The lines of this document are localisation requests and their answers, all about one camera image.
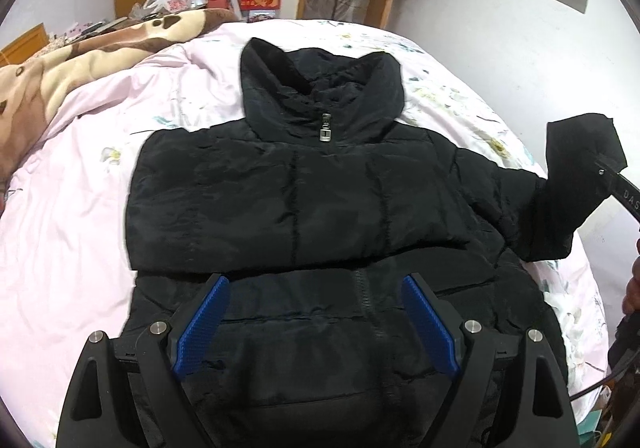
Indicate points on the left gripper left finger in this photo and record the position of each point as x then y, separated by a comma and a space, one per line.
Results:
99, 408

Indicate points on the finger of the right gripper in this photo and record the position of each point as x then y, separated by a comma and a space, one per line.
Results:
619, 187

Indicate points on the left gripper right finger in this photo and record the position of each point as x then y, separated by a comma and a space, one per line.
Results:
534, 407

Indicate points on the black puffer jacket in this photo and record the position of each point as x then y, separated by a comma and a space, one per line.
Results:
315, 205

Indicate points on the person's right hand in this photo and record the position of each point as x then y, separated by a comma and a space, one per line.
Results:
631, 300

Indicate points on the pink floral bed sheet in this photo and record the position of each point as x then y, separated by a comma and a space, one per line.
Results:
64, 267

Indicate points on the brown dog pattern blanket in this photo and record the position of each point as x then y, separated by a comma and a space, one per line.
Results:
32, 92

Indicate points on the wooden headboard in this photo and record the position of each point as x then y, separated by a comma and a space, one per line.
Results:
23, 47

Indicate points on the white plastic bag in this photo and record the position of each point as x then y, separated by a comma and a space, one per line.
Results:
158, 7

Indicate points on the small pink box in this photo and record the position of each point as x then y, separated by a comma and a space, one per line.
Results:
222, 4

